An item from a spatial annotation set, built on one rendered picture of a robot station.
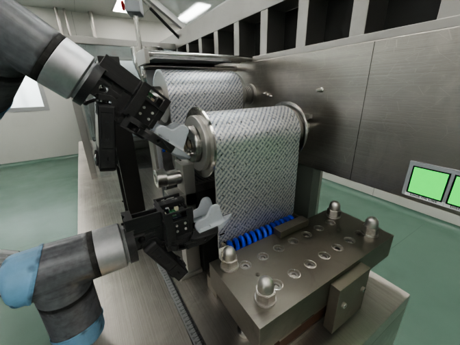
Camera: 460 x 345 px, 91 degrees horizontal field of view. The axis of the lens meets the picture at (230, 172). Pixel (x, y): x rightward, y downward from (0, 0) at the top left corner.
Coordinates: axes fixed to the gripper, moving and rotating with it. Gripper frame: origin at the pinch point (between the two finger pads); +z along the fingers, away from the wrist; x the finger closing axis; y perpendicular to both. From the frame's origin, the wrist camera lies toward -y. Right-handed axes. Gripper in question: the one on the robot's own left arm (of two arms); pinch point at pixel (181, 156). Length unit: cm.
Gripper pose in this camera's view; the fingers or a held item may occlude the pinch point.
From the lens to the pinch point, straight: 47.5
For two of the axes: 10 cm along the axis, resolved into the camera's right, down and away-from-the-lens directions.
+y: 5.3, -8.5, 0.5
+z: 6.6, 4.4, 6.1
